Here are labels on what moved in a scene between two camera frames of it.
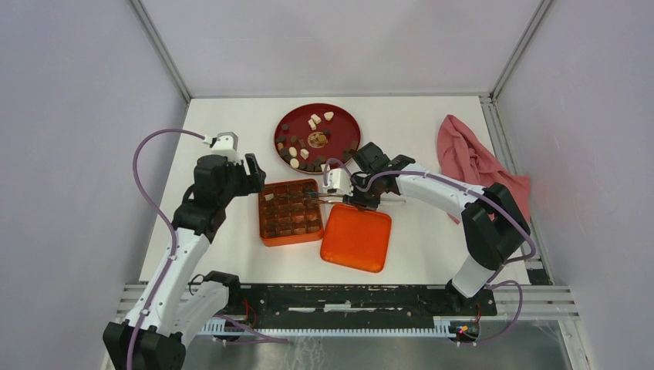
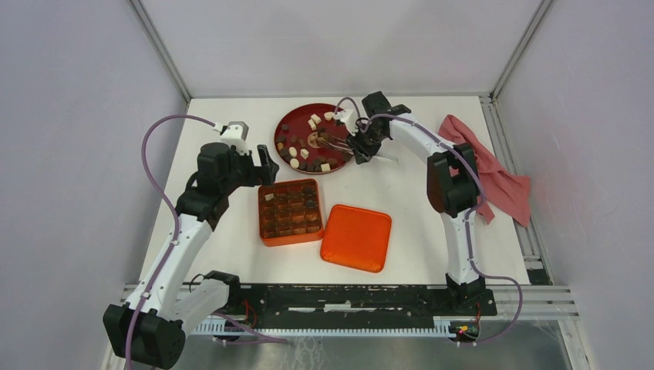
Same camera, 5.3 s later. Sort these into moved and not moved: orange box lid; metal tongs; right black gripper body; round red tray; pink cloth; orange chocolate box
Moved: right black gripper body; metal tongs
Not moved: pink cloth; orange box lid; orange chocolate box; round red tray
